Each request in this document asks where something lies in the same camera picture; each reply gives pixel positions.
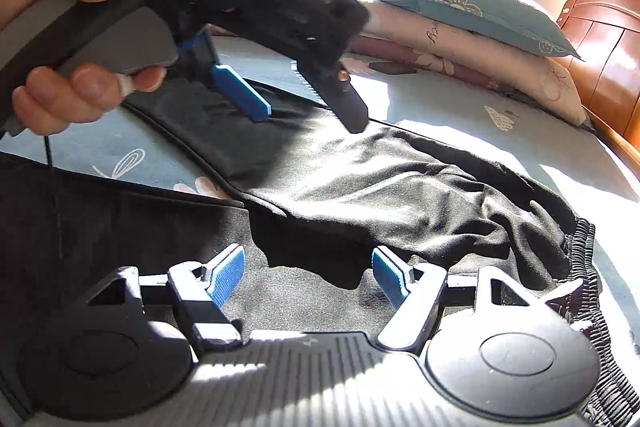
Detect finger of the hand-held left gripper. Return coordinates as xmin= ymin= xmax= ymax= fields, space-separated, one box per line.
xmin=292 ymin=52 xmax=370 ymax=135
xmin=175 ymin=29 xmax=273 ymax=122

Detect small black flat object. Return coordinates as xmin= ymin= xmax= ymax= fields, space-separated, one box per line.
xmin=367 ymin=61 xmax=419 ymax=76

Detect blue floral bed sheet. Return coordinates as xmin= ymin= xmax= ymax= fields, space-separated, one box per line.
xmin=0 ymin=34 xmax=640 ymax=427

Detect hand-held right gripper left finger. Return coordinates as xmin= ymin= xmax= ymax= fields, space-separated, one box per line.
xmin=87 ymin=243 xmax=247 ymax=355

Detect blue floral pillow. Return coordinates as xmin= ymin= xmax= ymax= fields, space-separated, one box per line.
xmin=362 ymin=0 xmax=584 ymax=60

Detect black pants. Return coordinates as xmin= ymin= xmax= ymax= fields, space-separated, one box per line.
xmin=0 ymin=72 xmax=606 ymax=427

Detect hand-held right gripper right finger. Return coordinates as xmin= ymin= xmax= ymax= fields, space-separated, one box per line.
xmin=372 ymin=246 xmax=543 ymax=353

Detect wooden headboard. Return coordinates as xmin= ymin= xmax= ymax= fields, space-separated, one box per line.
xmin=557 ymin=0 xmax=640 ymax=180

